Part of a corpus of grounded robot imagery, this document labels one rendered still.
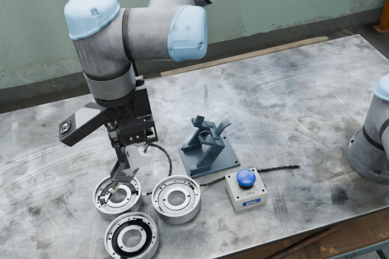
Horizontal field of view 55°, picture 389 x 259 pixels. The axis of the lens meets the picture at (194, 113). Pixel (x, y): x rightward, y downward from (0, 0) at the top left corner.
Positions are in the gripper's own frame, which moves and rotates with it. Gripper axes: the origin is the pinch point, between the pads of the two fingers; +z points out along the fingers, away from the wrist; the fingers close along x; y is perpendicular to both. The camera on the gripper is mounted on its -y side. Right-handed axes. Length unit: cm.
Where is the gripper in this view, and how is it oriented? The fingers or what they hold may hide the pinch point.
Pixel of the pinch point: (125, 166)
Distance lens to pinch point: 76.6
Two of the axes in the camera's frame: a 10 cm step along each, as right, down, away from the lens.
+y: 9.6, -2.5, 1.5
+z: 0.8, 7.2, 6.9
